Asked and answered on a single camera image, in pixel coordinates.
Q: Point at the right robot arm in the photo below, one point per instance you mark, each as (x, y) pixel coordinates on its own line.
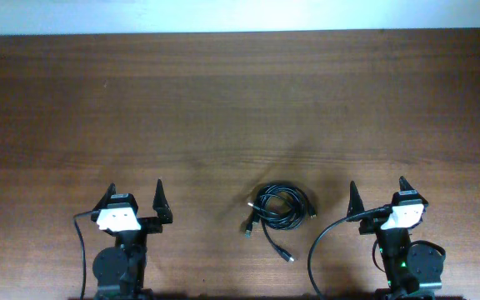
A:
(413, 269)

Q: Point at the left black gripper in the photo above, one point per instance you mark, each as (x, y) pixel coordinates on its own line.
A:
(154, 225)

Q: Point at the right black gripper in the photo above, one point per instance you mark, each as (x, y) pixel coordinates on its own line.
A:
(370, 225)

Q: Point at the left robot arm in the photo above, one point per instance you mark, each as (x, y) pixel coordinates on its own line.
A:
(120, 269)

